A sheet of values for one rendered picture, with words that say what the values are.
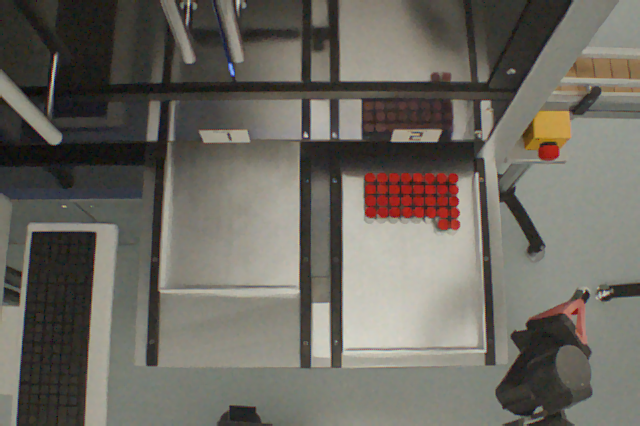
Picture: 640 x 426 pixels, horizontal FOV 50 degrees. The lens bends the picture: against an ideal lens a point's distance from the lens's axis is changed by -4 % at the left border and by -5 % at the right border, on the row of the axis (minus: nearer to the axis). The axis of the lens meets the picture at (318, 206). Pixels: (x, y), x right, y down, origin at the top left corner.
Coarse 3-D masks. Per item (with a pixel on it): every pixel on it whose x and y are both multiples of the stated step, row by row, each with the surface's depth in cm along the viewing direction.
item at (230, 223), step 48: (192, 144) 142; (240, 144) 142; (288, 144) 142; (192, 192) 140; (240, 192) 140; (288, 192) 140; (192, 240) 137; (240, 240) 137; (288, 240) 137; (192, 288) 131; (240, 288) 131; (288, 288) 131
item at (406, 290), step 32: (352, 192) 139; (352, 224) 138; (384, 224) 138; (416, 224) 138; (480, 224) 134; (352, 256) 136; (384, 256) 136; (416, 256) 136; (448, 256) 136; (480, 256) 133; (352, 288) 135; (384, 288) 135; (416, 288) 135; (448, 288) 135; (480, 288) 132; (352, 320) 133; (384, 320) 133; (416, 320) 133; (448, 320) 133; (480, 320) 132; (352, 352) 128; (384, 352) 128; (416, 352) 129; (448, 352) 129; (480, 352) 129
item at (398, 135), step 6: (396, 132) 126; (402, 132) 126; (408, 132) 126; (426, 132) 126; (432, 132) 126; (438, 132) 126; (396, 138) 129; (402, 138) 129; (408, 138) 129; (414, 138) 129; (420, 138) 129; (426, 138) 129; (432, 138) 129; (438, 138) 129
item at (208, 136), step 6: (204, 132) 126; (210, 132) 126; (216, 132) 126; (222, 132) 126; (228, 132) 126; (234, 132) 126; (240, 132) 126; (246, 132) 126; (204, 138) 129; (210, 138) 129; (216, 138) 129; (222, 138) 129; (228, 138) 129; (234, 138) 129; (240, 138) 129; (246, 138) 129
